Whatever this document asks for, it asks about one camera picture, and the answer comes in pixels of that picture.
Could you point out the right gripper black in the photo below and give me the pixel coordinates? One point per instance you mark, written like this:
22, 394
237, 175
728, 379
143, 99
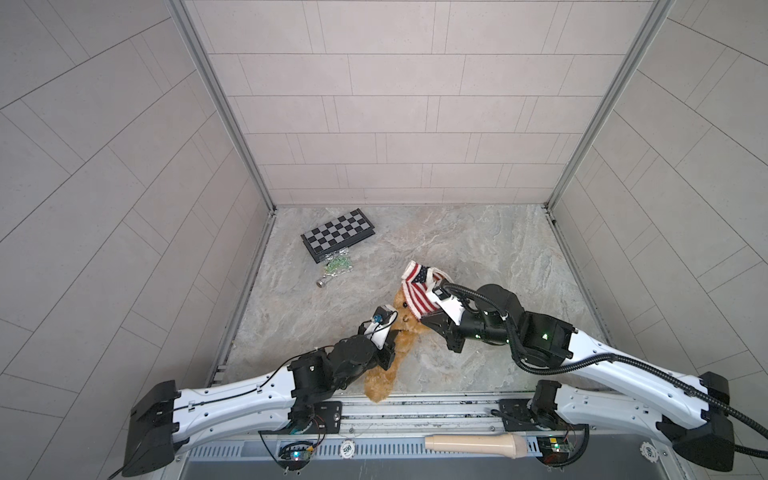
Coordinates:
447, 328

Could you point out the aluminium corner post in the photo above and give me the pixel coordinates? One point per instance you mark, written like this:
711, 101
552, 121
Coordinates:
183, 20
646, 34

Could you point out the small green clear bag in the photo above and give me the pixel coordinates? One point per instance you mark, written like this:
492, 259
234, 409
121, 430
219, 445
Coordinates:
334, 265

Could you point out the green circuit board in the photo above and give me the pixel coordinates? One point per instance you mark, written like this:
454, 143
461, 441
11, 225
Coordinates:
296, 455
554, 450

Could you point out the beige cylindrical handle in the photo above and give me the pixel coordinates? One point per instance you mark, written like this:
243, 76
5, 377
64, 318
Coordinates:
507, 445

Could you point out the red white striped sweater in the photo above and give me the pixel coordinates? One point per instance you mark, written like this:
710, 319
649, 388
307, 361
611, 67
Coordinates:
417, 283

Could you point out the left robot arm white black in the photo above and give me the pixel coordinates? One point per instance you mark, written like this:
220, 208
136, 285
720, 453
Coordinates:
294, 399

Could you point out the folded black white chessboard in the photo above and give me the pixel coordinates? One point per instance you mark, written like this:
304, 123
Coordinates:
337, 234

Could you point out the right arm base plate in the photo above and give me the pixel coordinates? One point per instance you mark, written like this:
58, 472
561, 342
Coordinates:
519, 415

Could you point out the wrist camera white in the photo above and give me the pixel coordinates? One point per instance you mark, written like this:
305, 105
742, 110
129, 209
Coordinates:
448, 303
380, 324

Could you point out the right aluminium corner post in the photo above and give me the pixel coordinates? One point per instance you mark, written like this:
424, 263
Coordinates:
646, 34

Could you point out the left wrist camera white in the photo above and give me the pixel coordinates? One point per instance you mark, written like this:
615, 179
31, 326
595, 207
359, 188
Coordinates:
380, 324

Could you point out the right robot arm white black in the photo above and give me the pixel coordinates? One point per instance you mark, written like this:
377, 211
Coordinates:
585, 381

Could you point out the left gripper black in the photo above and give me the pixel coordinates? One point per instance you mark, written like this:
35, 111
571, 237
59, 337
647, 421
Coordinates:
386, 353

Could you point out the left aluminium corner post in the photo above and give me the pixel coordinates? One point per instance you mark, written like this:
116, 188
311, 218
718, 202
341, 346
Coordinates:
183, 20

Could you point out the left green circuit board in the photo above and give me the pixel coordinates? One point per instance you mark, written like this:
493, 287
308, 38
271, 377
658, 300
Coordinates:
296, 455

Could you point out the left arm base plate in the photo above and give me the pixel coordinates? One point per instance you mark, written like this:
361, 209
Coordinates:
320, 418

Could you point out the aluminium front rail frame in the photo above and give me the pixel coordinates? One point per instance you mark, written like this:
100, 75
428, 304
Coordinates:
396, 428

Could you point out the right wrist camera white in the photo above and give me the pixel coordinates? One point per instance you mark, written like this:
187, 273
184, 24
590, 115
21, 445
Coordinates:
448, 303

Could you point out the right green circuit board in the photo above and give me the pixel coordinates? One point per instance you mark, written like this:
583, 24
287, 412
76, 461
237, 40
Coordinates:
554, 450

